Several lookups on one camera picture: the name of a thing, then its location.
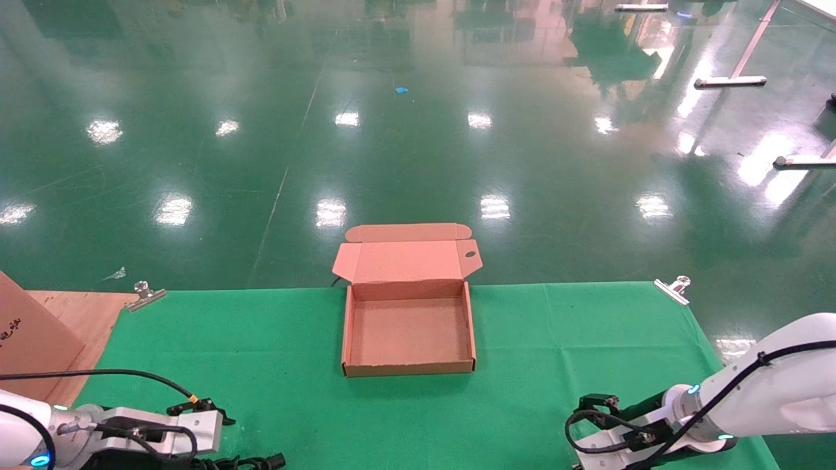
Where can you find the silver binder clip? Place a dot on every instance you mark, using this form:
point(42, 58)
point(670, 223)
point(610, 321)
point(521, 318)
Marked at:
point(145, 297)
point(673, 290)

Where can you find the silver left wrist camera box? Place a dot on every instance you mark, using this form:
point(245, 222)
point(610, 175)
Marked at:
point(196, 431)

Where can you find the green tablecloth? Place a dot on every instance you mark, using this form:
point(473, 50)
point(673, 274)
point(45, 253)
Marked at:
point(392, 418)

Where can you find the brown cardboard carton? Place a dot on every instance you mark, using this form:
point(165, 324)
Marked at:
point(32, 339)

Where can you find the white table leg frame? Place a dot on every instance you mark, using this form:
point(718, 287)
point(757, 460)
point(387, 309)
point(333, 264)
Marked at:
point(731, 81)

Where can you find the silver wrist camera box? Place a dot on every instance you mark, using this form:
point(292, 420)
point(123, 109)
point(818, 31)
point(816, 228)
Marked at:
point(601, 457)
point(196, 431)

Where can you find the open brown cardboard box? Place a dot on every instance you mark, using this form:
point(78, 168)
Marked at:
point(408, 329)

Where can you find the white table foot bar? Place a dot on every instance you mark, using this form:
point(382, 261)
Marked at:
point(643, 8)
point(803, 161)

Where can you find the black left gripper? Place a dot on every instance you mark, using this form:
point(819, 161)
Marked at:
point(130, 463)

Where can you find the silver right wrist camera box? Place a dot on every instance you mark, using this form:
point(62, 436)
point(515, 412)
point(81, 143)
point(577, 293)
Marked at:
point(601, 457)

